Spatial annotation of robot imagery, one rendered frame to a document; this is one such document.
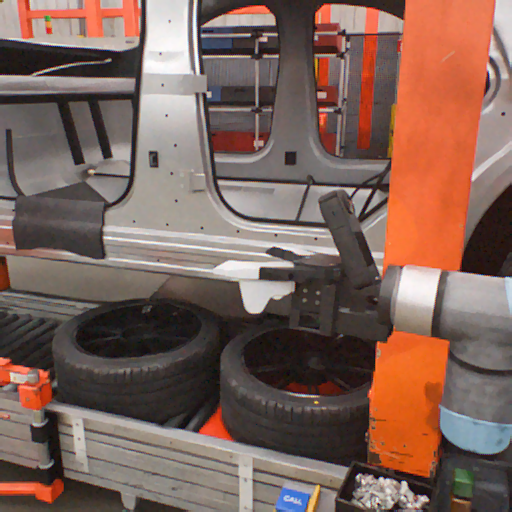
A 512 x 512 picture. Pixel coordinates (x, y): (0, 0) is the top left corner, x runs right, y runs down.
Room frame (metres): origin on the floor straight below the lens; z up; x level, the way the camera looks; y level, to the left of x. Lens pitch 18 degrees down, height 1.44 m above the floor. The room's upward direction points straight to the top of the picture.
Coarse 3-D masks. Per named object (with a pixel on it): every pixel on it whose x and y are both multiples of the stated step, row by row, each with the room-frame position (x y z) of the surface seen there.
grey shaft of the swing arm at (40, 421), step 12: (36, 372) 1.49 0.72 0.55; (36, 384) 1.48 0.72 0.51; (36, 420) 1.47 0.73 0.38; (48, 420) 1.50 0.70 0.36; (36, 432) 1.47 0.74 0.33; (48, 432) 1.49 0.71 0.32; (48, 444) 1.49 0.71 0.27; (60, 444) 1.51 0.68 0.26; (48, 456) 1.48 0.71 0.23; (60, 456) 1.50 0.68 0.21; (36, 468) 1.48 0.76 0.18; (48, 468) 1.47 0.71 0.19; (60, 468) 1.51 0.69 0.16; (48, 480) 1.46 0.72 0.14
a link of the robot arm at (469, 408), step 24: (456, 360) 0.49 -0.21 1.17; (456, 384) 0.48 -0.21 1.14; (480, 384) 0.47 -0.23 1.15; (504, 384) 0.46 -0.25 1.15; (456, 408) 0.48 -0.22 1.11; (480, 408) 0.46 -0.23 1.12; (504, 408) 0.46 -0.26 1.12; (456, 432) 0.48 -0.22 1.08; (480, 432) 0.46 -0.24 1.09; (504, 432) 0.46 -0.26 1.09
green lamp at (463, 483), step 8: (456, 472) 0.91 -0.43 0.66; (464, 472) 0.91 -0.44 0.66; (456, 480) 0.89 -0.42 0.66; (464, 480) 0.88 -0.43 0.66; (472, 480) 0.88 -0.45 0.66; (456, 488) 0.88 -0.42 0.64; (464, 488) 0.88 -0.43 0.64; (472, 488) 0.88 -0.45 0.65; (464, 496) 0.88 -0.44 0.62; (472, 496) 0.88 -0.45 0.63
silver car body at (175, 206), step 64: (0, 0) 2.20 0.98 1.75; (192, 0) 1.90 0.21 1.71; (256, 0) 3.47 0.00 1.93; (320, 0) 3.36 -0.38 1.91; (384, 0) 3.20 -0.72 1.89; (0, 64) 3.71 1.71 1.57; (64, 64) 3.98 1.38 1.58; (128, 64) 3.88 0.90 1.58; (192, 64) 1.87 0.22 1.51; (0, 128) 2.47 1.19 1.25; (64, 128) 2.89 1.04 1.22; (128, 128) 3.48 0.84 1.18; (192, 128) 1.84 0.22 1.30; (0, 192) 2.31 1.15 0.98; (64, 192) 2.60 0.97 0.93; (128, 192) 1.96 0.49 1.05; (192, 192) 1.84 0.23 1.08; (256, 192) 2.61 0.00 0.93; (320, 192) 2.53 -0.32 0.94; (384, 192) 3.27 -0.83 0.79; (64, 256) 2.03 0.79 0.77; (128, 256) 1.93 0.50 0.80; (192, 256) 1.83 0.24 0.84; (256, 256) 1.74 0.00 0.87
